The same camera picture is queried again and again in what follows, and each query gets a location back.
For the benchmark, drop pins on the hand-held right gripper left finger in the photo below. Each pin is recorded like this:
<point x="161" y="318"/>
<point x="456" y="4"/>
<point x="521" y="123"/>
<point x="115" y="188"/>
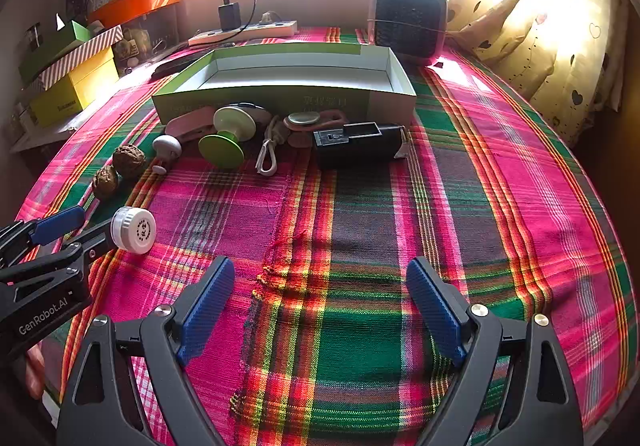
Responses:
<point x="207" y="311"/>

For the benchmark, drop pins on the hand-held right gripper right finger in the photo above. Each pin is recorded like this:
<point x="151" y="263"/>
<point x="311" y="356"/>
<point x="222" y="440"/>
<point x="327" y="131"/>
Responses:
<point x="435" y="311"/>

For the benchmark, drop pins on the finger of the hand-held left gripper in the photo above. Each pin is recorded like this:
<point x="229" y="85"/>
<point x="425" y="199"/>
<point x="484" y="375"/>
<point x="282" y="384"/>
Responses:
<point x="90" y="246"/>
<point x="57" y="225"/>

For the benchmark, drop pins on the white round jar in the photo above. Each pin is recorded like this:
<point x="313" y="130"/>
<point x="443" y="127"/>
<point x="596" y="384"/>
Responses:
<point x="135" y="231"/>

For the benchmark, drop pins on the brown walnut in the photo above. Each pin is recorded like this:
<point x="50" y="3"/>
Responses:
<point x="129" y="161"/>
<point x="105" y="183"/>

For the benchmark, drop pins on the white mushroom knob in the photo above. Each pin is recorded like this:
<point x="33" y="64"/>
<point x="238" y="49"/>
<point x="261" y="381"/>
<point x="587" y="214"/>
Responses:
<point x="167" y="146"/>

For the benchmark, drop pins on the green and white spool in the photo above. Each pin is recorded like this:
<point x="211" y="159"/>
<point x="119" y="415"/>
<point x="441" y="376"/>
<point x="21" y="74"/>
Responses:
<point x="222" y="148"/>

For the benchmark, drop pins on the black rectangular device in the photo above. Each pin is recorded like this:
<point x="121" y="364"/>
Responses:
<point x="365" y="151"/>

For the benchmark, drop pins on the pink clip with round disc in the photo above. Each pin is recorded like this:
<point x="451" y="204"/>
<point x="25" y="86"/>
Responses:
<point x="302" y="119"/>

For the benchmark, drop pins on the green and white cardboard box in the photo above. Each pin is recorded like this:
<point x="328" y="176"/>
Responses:
<point x="300" y="96"/>

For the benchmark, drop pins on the person's left hand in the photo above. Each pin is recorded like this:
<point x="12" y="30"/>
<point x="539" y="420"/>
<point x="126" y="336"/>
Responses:
<point x="35" y="371"/>

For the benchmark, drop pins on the white side shelf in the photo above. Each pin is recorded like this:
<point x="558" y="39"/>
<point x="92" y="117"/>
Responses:
<point x="60" y="131"/>

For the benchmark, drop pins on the plaid tablecloth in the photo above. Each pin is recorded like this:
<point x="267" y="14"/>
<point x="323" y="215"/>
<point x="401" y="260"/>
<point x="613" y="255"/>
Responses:
<point x="350" y="226"/>

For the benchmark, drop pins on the yellow box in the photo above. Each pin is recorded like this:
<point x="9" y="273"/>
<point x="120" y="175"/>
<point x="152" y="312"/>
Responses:
<point x="75" y="91"/>

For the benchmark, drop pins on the green tissue box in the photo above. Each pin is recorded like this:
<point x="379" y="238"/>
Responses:
<point x="45" y="56"/>

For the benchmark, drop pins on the black smartphone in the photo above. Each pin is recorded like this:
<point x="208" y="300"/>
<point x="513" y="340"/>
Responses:
<point x="172" y="67"/>

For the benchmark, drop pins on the clear display case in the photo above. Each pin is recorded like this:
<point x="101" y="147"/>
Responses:
<point x="145" y="38"/>

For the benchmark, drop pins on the orange box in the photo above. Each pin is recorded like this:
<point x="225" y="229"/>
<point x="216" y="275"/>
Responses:
<point x="135" y="3"/>

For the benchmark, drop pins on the black charger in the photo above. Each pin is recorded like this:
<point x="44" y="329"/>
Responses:
<point x="229" y="16"/>

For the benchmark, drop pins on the white power strip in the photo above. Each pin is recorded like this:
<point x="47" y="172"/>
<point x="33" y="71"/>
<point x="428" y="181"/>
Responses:
<point x="260" y="28"/>

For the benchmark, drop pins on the white plug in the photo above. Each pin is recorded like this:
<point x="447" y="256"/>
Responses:
<point x="269" y="17"/>

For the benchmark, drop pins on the small grey fan heater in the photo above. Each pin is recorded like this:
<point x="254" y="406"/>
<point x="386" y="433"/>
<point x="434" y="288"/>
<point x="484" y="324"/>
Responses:
<point x="407" y="21"/>

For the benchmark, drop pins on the yellow heart print curtain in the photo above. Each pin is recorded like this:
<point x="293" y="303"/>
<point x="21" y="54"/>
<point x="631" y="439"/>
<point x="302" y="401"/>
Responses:
<point x="540" y="26"/>

